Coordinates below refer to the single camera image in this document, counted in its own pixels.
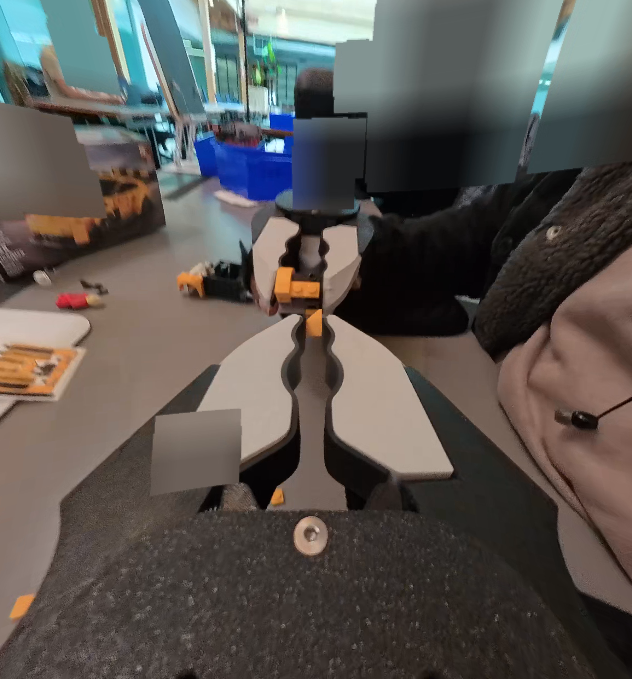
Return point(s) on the small orange lego tile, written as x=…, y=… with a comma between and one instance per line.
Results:
x=277, y=497

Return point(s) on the blue storage bin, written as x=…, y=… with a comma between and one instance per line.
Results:
x=205, y=156
x=263, y=175

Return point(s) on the orange flat lego tile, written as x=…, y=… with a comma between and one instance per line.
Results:
x=21, y=606

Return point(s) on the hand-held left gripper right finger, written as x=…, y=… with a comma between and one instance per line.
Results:
x=385, y=419

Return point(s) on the orange lego bracket piece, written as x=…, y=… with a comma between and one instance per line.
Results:
x=313, y=324

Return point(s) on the lego set box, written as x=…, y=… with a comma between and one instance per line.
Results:
x=130, y=201

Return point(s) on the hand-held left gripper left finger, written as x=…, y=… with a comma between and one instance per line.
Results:
x=257, y=382

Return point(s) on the red lego minifigure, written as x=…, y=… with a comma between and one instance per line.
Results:
x=72, y=301

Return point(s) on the orange black lego assembly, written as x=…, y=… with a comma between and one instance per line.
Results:
x=300, y=289

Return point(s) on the black lego minifigure parts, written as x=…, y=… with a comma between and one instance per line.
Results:
x=95, y=287

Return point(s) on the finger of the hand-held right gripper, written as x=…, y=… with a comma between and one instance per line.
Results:
x=345, y=260
x=265, y=249

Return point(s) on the black lego car chassis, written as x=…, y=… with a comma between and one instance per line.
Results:
x=225, y=284

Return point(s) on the lego sticker sheet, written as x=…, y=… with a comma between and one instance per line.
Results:
x=29, y=371

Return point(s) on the person's right forearm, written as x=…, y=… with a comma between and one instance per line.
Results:
x=411, y=276

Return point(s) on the white lego helmet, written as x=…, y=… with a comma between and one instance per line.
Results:
x=42, y=277

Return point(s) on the white paper sheet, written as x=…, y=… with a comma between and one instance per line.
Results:
x=233, y=198

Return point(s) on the dark fleece jacket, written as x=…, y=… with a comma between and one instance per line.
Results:
x=560, y=276

